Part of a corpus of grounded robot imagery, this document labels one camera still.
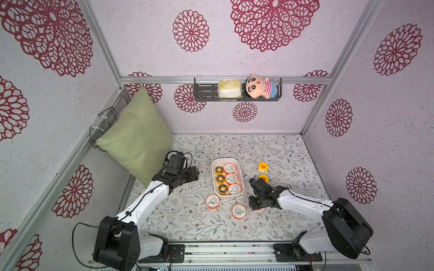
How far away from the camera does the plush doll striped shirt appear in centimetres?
87

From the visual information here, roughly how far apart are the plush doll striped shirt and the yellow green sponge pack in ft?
0.14

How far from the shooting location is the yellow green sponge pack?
915 mm
